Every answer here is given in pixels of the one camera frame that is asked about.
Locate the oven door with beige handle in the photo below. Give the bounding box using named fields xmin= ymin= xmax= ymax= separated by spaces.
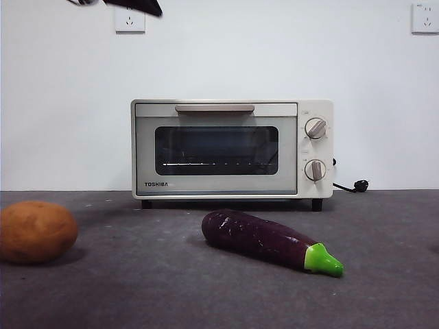
xmin=134 ymin=103 xmax=298 ymax=197

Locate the purple toy eggplant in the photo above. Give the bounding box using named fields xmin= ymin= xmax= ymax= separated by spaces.
xmin=200 ymin=208 xmax=345 ymax=278

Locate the beige oven knob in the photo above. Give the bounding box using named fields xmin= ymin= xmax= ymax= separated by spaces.
xmin=304 ymin=117 xmax=327 ymax=141
xmin=304 ymin=159 xmax=327 ymax=182

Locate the cream Toshiba toaster oven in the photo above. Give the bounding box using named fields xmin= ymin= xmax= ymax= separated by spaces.
xmin=130 ymin=99 xmax=333 ymax=210

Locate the brown potato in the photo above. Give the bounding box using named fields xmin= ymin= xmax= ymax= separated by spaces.
xmin=0 ymin=201 xmax=79 ymax=264

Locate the white wall socket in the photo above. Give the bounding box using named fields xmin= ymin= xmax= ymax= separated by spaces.
xmin=411 ymin=3 xmax=439 ymax=34
xmin=115 ymin=4 xmax=147 ymax=34

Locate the metal wire oven rack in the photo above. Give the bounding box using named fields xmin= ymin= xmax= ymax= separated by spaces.
xmin=160 ymin=156 xmax=274 ymax=169

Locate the black power cable with plug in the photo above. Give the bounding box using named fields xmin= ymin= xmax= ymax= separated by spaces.
xmin=331 ymin=158 xmax=370 ymax=193

